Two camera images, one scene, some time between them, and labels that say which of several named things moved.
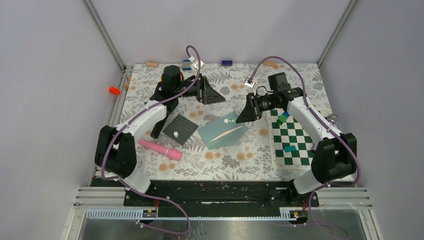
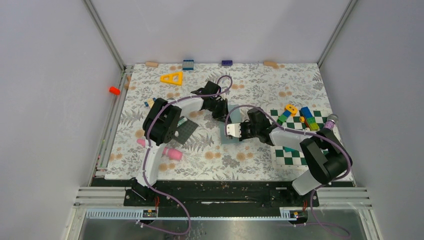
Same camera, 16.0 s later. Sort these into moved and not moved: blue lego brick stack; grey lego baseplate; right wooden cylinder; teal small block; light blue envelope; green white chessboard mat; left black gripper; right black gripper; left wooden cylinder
Moved: light blue envelope; right black gripper; left black gripper
Not moved: left wooden cylinder; teal small block; right wooden cylinder; green white chessboard mat; blue lego brick stack; grey lego baseplate
